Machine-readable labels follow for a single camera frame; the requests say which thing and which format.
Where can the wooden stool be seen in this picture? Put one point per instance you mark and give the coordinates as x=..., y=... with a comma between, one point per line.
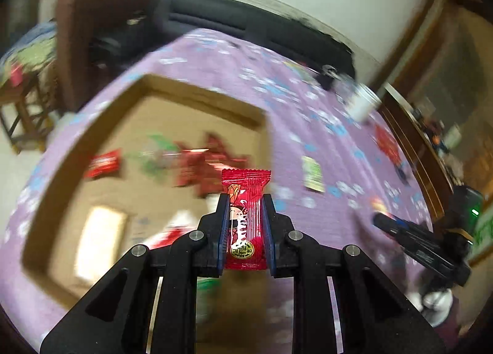
x=23, y=115

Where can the pink snack packet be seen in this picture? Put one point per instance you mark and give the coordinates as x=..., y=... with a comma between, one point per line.
x=171, y=232

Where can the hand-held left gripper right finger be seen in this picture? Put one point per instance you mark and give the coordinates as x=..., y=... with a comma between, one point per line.
x=269, y=238

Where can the brown wooden chair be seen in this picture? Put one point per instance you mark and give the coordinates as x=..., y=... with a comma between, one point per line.
x=88, y=30

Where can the red patterned bag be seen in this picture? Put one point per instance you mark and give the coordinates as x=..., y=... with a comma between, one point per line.
x=389, y=144

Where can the green white snack packet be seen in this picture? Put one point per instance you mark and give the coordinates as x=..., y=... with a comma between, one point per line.
x=208, y=300

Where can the person's right hand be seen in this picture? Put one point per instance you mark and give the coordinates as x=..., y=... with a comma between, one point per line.
x=437, y=306

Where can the cardboard box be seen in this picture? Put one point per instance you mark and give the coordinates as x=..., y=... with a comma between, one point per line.
x=161, y=115

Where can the colourful printed cloth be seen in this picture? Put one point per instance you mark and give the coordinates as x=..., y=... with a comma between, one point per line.
x=27, y=53

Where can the wooden cabinet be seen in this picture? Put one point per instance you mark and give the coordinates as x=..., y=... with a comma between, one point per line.
x=443, y=80

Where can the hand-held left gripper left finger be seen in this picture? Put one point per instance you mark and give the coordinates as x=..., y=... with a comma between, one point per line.
x=222, y=238

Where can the green-ended clear snack packet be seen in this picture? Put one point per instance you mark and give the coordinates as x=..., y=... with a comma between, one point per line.
x=156, y=157

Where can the white plastic jar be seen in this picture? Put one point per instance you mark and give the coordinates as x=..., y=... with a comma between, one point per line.
x=364, y=101

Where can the red triangular snack packet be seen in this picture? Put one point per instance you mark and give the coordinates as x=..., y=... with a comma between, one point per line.
x=103, y=164

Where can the black sofa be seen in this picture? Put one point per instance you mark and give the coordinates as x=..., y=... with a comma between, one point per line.
x=250, y=15

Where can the black small object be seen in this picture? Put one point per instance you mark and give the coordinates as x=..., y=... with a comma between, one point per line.
x=328, y=76

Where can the small red cartoon candy packet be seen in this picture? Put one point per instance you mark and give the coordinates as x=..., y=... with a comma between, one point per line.
x=246, y=219

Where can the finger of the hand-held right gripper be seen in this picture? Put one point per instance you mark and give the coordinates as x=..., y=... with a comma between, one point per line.
x=416, y=240

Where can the brown snack packet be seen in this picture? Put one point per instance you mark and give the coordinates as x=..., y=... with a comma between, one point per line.
x=208, y=169

